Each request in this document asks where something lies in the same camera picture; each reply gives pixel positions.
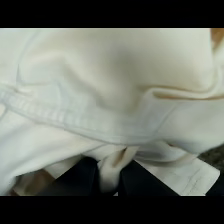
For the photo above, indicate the cream garment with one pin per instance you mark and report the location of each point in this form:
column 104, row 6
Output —
column 110, row 76

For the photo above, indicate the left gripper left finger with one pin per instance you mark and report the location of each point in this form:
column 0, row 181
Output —
column 78, row 180

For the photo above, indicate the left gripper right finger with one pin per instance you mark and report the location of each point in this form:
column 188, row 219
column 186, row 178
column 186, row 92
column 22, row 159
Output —
column 143, row 181

